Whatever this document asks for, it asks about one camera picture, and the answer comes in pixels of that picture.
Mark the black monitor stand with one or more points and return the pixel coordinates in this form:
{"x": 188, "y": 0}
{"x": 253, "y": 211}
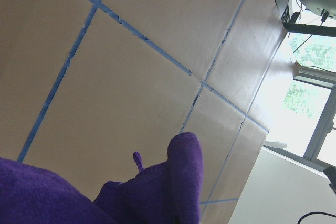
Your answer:
{"x": 320, "y": 30}

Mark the purple microfiber towel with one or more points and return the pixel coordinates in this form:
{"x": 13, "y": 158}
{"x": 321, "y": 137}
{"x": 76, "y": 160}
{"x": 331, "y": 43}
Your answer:
{"x": 168, "y": 192}

